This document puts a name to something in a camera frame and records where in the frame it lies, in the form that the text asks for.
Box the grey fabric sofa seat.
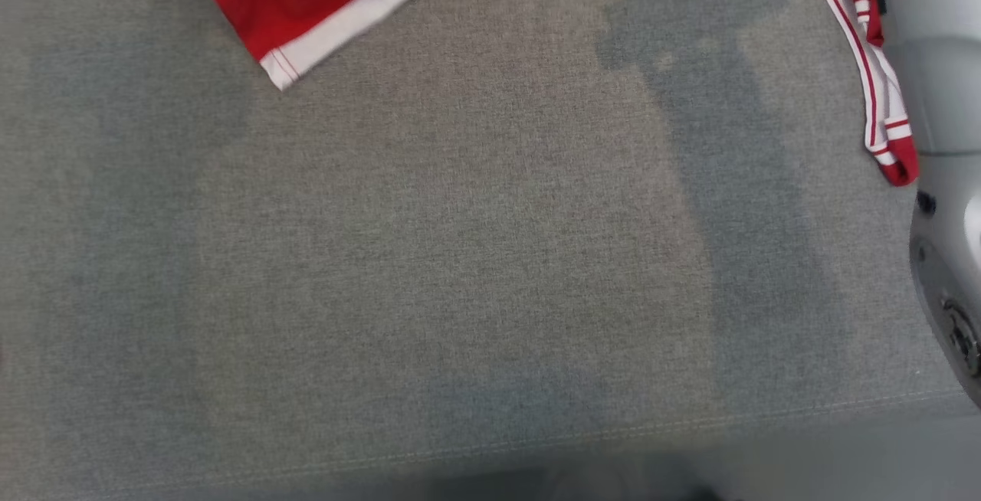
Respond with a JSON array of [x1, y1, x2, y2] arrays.
[[0, 0, 981, 501]]

